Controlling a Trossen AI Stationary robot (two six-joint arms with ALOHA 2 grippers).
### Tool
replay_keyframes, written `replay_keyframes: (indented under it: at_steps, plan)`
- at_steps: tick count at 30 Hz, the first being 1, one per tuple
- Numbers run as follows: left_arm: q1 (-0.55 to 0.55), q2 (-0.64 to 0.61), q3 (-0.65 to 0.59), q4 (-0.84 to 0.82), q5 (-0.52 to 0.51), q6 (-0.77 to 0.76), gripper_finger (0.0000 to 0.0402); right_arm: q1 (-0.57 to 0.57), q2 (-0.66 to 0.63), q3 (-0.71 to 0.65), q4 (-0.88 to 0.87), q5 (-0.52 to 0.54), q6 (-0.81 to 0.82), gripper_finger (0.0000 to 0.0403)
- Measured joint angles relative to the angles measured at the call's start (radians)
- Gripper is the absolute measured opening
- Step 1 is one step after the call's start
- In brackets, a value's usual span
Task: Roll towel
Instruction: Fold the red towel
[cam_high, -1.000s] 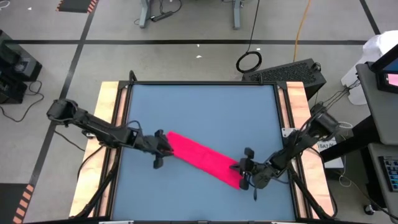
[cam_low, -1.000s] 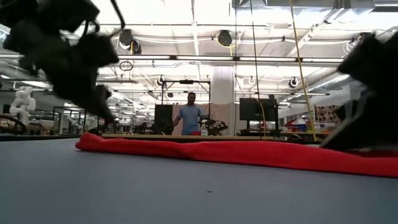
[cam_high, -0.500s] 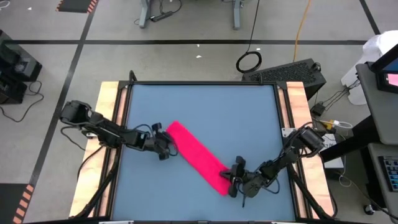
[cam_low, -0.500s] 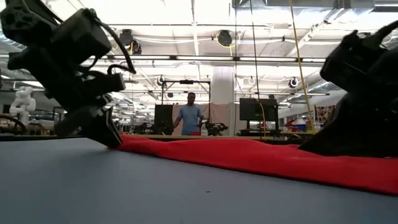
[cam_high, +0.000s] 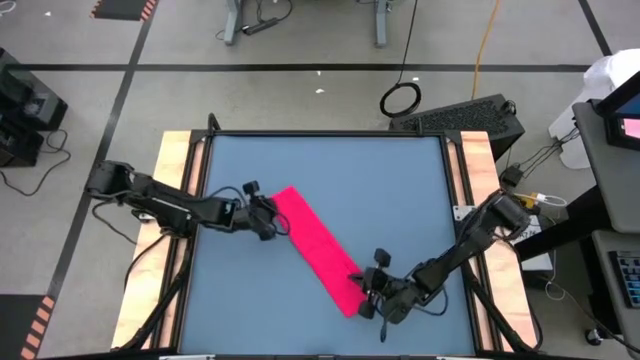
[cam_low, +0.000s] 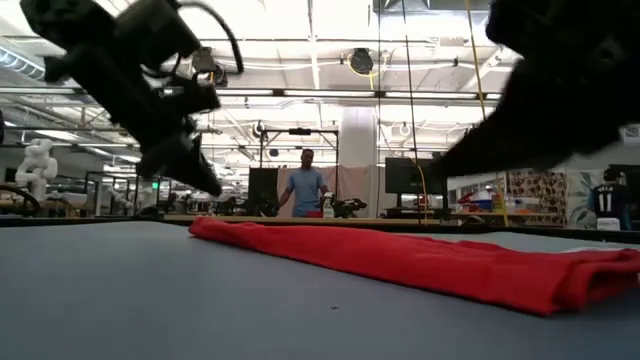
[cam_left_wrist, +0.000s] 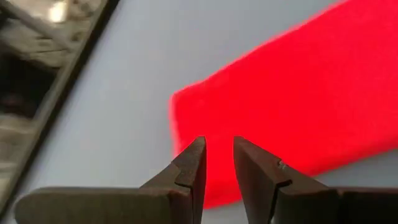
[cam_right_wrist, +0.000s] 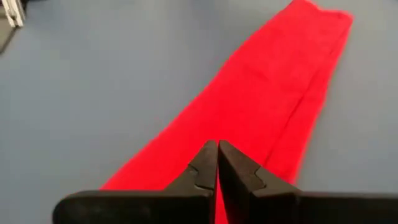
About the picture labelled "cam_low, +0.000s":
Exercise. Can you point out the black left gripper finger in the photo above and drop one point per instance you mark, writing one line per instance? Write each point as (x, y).
(170, 160)
(206, 160)

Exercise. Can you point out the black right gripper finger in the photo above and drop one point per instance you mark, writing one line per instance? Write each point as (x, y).
(550, 135)

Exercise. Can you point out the red cloth towel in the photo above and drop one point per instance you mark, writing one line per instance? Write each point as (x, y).
(400, 260)

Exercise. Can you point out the black background robot arm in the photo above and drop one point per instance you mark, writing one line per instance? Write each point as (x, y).
(350, 206)

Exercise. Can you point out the brown floral patterned cloth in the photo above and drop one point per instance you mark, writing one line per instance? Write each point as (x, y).
(540, 195)

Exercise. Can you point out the black upright panel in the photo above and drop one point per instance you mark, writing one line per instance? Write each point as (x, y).
(262, 192)

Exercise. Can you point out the white leaf patterned cloth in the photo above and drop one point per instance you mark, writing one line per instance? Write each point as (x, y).
(580, 200)

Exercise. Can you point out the person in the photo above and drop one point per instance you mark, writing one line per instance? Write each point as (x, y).
(306, 185)
(607, 197)

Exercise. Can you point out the blue storage bin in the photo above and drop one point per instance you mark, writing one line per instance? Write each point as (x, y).
(484, 204)

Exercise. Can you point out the white plastic tub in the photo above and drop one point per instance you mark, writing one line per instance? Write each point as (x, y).
(608, 224)

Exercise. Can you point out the white robot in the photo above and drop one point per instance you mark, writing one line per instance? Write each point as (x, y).
(37, 165)

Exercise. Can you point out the white spray bottle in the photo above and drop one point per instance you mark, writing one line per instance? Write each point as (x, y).
(328, 207)

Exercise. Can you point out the long ceiling light strip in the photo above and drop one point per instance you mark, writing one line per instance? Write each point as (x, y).
(325, 93)

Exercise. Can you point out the black monitor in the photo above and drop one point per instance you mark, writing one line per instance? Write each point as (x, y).
(415, 175)

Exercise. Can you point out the white building column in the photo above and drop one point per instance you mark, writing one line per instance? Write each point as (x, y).
(357, 135)

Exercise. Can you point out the light wooden bench top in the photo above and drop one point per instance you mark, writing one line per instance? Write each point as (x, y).
(350, 220)

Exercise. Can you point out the beige cloth backdrop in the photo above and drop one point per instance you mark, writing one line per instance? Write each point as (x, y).
(360, 185)

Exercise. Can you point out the black framed enclosure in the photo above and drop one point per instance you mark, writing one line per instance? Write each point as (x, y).
(110, 172)

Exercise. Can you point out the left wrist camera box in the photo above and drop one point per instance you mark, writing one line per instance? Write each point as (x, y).
(192, 97)

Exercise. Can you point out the silver ventilation duct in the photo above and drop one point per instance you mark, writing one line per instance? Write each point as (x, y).
(20, 65)

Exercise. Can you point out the black gantry frame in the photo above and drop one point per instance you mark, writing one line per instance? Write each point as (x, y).
(300, 131)

